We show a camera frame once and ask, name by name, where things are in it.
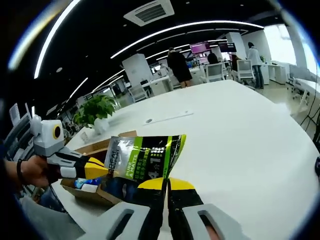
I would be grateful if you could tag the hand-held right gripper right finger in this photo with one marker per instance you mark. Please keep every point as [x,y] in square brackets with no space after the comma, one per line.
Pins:
[182,200]

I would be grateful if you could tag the white office desk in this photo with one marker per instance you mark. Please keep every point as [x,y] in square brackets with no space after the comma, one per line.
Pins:
[160,86]

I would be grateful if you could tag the brown cardboard shoe box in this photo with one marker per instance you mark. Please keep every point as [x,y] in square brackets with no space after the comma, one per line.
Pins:
[97,147]

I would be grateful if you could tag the grey metal shelf rack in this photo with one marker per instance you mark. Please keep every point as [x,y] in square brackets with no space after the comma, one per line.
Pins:
[20,135]

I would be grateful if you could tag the dark display screen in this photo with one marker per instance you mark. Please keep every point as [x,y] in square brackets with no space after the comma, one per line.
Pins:
[227,47]

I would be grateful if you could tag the purple display screen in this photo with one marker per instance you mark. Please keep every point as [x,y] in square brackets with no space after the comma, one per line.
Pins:
[198,48]

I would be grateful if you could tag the ceiling air conditioner vent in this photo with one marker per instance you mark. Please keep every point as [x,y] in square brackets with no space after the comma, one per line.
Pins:
[150,11]

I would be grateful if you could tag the linear ceiling light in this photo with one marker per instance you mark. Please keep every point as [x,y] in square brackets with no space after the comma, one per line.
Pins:
[113,56]
[36,72]

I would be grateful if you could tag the black wristband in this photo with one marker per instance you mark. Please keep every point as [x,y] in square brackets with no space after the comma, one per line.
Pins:
[19,172]

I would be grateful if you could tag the grey mesh office chair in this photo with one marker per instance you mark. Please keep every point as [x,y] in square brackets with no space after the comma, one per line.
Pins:
[45,220]

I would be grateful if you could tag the silver green soft item pouch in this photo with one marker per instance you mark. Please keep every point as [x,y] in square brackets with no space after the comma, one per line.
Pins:
[145,155]

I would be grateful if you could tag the person's left hand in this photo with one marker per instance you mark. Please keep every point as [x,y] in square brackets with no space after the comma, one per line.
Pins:
[35,172]

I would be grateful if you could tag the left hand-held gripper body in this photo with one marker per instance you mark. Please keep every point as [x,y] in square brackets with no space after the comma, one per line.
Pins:
[47,140]

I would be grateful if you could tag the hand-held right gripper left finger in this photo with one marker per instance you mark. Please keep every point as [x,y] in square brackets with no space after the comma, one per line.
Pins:
[155,200]

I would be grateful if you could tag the white office chair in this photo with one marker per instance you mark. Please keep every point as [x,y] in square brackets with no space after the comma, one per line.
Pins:
[244,68]
[215,72]
[137,93]

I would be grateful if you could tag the green plant in white pot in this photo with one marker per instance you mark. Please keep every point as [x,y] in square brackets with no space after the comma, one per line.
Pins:
[97,110]

